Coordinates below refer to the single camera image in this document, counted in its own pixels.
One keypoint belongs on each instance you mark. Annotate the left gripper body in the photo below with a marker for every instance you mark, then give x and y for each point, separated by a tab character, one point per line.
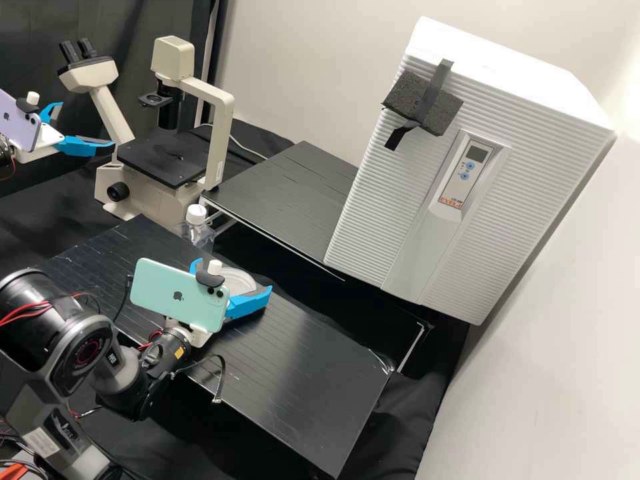
47	137

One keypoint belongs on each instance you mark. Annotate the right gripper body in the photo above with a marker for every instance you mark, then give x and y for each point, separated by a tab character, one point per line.
197	337

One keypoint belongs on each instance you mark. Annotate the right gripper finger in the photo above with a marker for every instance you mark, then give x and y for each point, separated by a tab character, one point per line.
196	265
247	302

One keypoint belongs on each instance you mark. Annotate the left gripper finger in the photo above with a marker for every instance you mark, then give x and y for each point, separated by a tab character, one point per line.
80	146
50	109

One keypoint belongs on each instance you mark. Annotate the petri dish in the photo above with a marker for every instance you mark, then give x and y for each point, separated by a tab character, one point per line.
240	282

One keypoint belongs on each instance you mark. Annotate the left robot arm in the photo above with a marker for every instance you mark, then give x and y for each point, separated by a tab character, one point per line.
5	152

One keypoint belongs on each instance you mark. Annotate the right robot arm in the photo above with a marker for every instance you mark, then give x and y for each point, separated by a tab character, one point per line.
40	320

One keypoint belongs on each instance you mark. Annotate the white-capped bottle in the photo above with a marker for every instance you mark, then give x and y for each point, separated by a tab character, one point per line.
196	214

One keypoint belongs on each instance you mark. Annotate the cream microscope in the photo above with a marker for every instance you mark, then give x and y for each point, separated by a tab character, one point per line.
160	200

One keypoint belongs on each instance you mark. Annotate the black platform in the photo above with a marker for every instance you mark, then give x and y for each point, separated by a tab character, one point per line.
300	375
280	200

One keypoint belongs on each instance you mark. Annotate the incubator door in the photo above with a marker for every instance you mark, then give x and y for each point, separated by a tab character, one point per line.
400	175

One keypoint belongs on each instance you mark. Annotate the white incubator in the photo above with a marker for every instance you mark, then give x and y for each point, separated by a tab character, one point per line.
500	60

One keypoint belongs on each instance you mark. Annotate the left wrist camera phone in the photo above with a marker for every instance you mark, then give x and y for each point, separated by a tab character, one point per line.
15	122

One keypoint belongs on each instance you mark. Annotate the wrist camera phone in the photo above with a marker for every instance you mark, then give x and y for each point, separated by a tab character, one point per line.
175	295
15	122

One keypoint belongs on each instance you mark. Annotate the right wrist camera phone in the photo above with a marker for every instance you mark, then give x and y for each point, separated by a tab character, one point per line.
175	295

